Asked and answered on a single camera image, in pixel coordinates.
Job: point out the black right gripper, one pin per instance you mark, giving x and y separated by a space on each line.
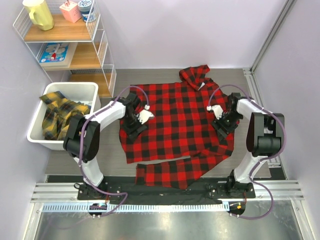
218 124

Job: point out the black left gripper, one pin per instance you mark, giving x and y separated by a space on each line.
133 133

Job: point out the red black plaid shirt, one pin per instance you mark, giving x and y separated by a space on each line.
180 144

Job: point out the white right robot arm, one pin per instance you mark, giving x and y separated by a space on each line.
265 138

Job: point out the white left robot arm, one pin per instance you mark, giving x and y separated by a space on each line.
82 140

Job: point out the white plastic bin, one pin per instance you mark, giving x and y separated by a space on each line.
84 92

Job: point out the yellow plaid shirt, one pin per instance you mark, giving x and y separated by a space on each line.
59 111

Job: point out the blue white picture book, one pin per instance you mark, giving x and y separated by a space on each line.
55 55

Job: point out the blue white patterned cup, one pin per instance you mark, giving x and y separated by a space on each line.
86 10

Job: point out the pink box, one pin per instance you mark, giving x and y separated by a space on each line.
70 11

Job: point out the yellow pitcher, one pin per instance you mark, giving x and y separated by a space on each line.
39 14

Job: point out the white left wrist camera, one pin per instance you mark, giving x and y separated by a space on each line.
145 115

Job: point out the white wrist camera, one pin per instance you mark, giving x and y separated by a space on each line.
217 110
145 115

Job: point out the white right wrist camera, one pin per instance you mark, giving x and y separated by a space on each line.
217 110

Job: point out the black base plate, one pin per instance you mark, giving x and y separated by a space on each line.
202 192

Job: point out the slotted aluminium rail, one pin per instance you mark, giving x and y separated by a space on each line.
95 207

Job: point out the white wire shelf rack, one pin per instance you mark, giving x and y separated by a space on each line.
92 60

